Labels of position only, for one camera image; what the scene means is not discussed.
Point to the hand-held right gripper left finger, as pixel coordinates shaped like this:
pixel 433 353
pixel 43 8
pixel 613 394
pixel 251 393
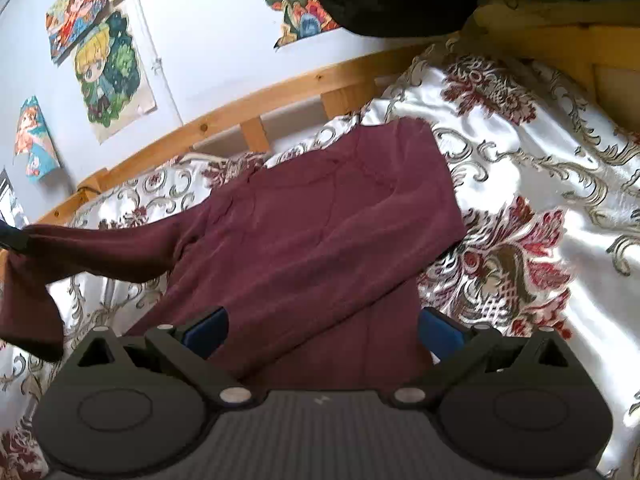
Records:
pixel 206 332

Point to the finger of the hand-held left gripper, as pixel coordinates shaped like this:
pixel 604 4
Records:
pixel 11 237

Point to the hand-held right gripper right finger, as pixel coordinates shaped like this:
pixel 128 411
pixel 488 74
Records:
pixel 440 334

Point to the maroon long-sleeved top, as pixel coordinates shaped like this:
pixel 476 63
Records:
pixel 310 220

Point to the white floral bed blanket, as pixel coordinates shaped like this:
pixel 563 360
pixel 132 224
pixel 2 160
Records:
pixel 550 160

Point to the black-and-white striped wall picture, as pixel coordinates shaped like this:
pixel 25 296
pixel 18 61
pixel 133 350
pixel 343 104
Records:
pixel 10 200

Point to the small blue-orange cartoon wall poster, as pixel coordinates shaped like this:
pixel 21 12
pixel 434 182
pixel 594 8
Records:
pixel 35 142

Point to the blond cartoon figure wall poster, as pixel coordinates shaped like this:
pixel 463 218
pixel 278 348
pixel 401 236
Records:
pixel 112 77

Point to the wooden bed frame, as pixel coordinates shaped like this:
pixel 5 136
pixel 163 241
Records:
pixel 200 127

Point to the white wall conduit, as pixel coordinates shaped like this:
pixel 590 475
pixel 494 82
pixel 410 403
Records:
pixel 156 66

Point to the orange-haired cartoon figures wall poster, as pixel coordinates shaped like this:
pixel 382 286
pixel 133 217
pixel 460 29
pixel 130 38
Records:
pixel 75 15

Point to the large colourful cartoon wall poster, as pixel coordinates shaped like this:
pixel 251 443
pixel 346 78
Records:
pixel 295 10

